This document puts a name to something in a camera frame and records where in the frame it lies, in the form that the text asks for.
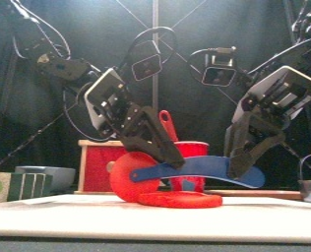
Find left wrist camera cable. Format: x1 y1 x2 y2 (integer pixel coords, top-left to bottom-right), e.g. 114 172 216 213
121 26 180 73

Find thin arm cable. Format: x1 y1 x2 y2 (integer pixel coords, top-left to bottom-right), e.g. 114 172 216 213
10 4 73 62

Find vertical metal frame pole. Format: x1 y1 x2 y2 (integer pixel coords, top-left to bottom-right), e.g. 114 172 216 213
150 0 161 114

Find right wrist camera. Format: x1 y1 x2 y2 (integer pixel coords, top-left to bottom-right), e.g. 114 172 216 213
200 52 240 89

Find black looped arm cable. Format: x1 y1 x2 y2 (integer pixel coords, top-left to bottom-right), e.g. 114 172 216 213
62 88 117 143

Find brown wooden rod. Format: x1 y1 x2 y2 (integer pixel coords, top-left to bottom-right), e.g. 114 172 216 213
202 189 304 201

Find red plastic cup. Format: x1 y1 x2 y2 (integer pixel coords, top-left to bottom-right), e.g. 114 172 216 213
168 141 211 193

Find wooden box with red front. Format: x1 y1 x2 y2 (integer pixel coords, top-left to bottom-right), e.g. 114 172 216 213
75 139 129 195

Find flat red dough disc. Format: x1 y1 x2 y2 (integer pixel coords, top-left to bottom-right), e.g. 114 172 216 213
136 191 224 210

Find white cutting board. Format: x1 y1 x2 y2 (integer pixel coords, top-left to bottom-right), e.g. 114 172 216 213
0 193 311 244

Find green and white patterned block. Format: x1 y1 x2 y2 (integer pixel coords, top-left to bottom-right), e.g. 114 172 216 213
0 171 54 204

